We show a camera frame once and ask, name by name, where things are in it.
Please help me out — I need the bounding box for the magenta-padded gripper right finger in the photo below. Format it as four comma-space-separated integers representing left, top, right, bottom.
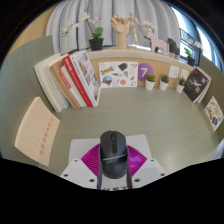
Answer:
125, 143, 168, 190

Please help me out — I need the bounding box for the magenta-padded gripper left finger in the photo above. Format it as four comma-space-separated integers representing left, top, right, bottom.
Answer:
59, 143, 103, 191

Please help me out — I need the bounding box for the black computer mouse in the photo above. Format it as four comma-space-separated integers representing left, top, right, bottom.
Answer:
99, 130, 130, 180

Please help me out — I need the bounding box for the white printed mouse pad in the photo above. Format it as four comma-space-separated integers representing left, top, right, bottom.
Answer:
68, 134, 154, 192

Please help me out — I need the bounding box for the beige booklet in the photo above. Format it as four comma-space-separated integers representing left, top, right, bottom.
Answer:
14, 96, 61, 167

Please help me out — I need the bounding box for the white sticker sheet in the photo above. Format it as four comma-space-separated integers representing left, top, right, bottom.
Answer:
203, 95, 224, 132
98, 61, 139, 89

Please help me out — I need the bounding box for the small succulent in white pot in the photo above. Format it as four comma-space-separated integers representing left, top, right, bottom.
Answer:
158, 74, 170, 92
175, 77, 186, 94
144, 73, 157, 92

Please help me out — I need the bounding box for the red book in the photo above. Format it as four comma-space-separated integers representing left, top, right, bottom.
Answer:
62, 54, 95, 108

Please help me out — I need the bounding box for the thick white book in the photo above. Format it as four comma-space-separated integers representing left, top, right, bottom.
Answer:
33, 53, 71, 113

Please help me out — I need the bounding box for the dark-covered book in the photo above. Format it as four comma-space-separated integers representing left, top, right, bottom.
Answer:
182, 67, 210, 103

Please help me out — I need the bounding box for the purple round number sign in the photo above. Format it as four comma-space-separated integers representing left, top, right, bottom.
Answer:
137, 62, 155, 82

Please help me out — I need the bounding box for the wooden desk shelf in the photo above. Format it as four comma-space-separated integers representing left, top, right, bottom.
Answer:
68, 47, 194, 89

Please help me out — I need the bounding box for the white orchid in black pot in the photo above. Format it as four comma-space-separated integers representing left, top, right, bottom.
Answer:
60, 12, 105, 52
183, 39, 204, 67

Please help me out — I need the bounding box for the dark horse figurine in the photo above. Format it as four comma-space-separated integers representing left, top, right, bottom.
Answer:
166, 37, 181, 57

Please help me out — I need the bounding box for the pink horse figurine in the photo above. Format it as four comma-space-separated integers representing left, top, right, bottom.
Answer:
146, 31, 169, 55

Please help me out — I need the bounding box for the wooden hand model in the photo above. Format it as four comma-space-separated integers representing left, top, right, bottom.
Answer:
110, 14, 129, 51

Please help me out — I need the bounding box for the white orchid plant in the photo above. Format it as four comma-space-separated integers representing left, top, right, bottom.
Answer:
141, 20, 158, 43

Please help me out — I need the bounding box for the window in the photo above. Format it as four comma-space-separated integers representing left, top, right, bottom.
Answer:
169, 6, 223, 71

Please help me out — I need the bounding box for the wooden artist mannequin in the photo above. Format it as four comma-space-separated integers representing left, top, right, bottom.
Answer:
125, 12, 143, 48

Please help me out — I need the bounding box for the grey curtain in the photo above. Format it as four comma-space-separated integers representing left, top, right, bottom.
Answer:
45, 0, 181, 56

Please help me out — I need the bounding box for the white wall outlet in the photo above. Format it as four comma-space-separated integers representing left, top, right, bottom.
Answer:
168, 64, 181, 80
180, 68, 190, 81

